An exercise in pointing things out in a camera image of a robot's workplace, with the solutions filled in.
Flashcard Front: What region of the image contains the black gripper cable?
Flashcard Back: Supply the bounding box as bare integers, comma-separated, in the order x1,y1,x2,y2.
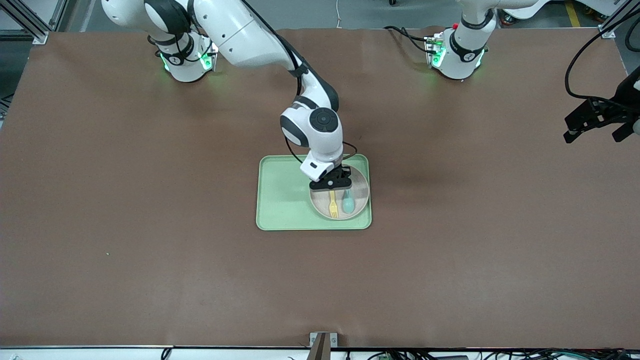
565,17,640,103
242,0,359,167

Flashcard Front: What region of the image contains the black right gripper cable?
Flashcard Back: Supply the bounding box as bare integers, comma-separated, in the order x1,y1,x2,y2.
242,0,359,167

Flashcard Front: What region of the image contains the black left arm base cable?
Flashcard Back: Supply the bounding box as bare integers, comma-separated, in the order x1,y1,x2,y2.
384,25,436,53

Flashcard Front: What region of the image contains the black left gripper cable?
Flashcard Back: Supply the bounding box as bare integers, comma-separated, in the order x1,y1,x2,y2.
565,17,640,103

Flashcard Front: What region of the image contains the light green rectangular tray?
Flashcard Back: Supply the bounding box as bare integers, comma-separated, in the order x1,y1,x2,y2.
256,154,373,231

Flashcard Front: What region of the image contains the round beige plate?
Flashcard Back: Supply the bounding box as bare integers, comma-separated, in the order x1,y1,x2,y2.
309,165,371,221

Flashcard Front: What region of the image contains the aluminium frame post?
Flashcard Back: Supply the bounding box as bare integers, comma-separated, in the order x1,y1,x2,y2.
0,0,51,45
597,0,640,38

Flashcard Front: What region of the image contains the grey metal table bracket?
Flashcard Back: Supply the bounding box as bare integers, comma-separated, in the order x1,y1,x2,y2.
309,331,338,360

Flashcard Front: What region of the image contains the brown table cover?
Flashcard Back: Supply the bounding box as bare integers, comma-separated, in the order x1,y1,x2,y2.
0,27,640,349

